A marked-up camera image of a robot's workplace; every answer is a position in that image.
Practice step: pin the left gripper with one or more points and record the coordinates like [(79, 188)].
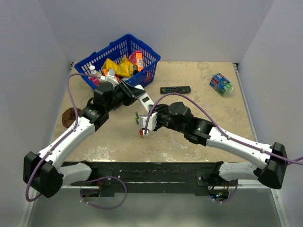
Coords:
[(130, 91)]

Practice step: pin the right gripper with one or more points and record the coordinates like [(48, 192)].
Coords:
[(160, 109)]

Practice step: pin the white red remote control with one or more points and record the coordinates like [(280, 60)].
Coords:
[(145, 99)]

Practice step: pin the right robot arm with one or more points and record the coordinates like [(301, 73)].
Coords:
[(264, 163)]

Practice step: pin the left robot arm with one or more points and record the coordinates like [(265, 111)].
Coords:
[(44, 171)]

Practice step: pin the black TV remote control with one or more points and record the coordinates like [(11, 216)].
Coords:
[(175, 89)]

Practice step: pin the yellow snack bag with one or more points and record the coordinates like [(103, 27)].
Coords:
[(123, 69)]

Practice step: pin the blue plastic shopping basket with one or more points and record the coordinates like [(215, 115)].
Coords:
[(124, 45)]

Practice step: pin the orange pink box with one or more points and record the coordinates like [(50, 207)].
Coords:
[(136, 58)]

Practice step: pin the white cap bottle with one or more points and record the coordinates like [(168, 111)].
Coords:
[(93, 70)]

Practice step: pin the blue green sponge pack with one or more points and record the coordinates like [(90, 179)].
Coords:
[(221, 85)]

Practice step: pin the brown crumpled cloth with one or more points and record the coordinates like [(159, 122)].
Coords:
[(68, 117)]

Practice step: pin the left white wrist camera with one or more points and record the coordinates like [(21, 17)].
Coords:
[(109, 76)]

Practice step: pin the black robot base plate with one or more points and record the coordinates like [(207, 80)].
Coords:
[(145, 177)]

